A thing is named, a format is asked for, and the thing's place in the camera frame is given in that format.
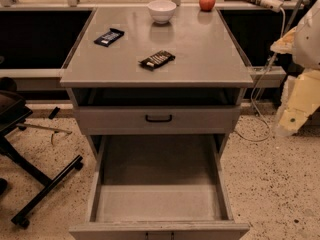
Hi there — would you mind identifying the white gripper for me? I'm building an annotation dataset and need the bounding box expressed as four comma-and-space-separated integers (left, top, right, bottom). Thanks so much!
270, 0, 320, 137

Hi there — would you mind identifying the grey drawer cabinet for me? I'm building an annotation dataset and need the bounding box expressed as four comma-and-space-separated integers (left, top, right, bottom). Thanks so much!
59, 5, 255, 240

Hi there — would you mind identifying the open bottom grey drawer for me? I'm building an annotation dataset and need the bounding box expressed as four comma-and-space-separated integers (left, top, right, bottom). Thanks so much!
70, 135, 249, 240

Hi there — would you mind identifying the closed middle grey drawer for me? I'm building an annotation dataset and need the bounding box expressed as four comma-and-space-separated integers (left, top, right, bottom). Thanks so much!
74, 106, 240, 135

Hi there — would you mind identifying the red apple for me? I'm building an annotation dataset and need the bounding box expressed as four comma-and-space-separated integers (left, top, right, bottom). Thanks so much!
199, 0, 216, 12

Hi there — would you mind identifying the white bowl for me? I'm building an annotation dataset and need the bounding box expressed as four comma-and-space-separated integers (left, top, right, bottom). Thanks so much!
147, 0, 176, 24

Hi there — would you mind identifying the blue snack bar wrapper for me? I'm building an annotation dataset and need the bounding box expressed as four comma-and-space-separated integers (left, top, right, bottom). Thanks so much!
94, 28, 125, 47

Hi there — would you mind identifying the black office chair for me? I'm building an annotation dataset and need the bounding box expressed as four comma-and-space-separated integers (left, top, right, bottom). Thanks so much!
0, 76, 84, 229

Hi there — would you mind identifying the white cable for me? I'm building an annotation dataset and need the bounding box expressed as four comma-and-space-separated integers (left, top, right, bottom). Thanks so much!
233, 7, 288, 143

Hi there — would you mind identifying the black drawer handle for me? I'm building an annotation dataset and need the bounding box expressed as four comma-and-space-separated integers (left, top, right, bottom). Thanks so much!
145, 114, 173, 123

